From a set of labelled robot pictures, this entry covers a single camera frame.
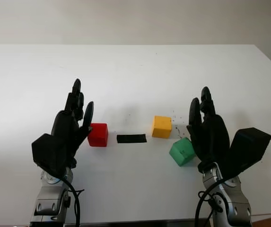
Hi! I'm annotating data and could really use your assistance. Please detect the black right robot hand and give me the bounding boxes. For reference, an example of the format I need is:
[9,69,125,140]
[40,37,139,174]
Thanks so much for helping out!
[186,86,231,175]

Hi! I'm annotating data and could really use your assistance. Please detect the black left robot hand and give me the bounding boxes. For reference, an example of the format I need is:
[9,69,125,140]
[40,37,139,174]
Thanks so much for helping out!
[51,78,95,168]

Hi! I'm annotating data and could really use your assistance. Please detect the green wooden block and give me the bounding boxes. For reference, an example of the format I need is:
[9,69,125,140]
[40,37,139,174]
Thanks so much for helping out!
[169,138,196,167]

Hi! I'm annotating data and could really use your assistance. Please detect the red wooden block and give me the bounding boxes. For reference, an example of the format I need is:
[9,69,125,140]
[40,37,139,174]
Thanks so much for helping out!
[87,122,109,148]

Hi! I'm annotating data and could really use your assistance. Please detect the yellow wooden block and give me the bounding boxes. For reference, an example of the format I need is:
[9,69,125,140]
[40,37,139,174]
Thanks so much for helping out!
[151,115,173,139]

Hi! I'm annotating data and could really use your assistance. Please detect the black tape strip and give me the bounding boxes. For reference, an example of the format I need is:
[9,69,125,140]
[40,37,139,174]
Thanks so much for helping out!
[116,133,148,144]

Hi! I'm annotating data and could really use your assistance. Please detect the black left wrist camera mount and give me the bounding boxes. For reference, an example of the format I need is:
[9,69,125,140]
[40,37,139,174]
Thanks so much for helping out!
[31,133,66,175]

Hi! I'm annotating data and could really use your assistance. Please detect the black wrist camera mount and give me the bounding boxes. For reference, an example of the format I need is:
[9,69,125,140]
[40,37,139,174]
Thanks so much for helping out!
[31,133,66,175]
[221,127,271,178]

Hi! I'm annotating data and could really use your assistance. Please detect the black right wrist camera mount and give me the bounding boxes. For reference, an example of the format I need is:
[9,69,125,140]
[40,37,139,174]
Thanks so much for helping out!
[221,127,271,178]

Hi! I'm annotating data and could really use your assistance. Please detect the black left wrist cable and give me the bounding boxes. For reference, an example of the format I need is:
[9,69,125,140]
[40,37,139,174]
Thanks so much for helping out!
[40,165,85,227]

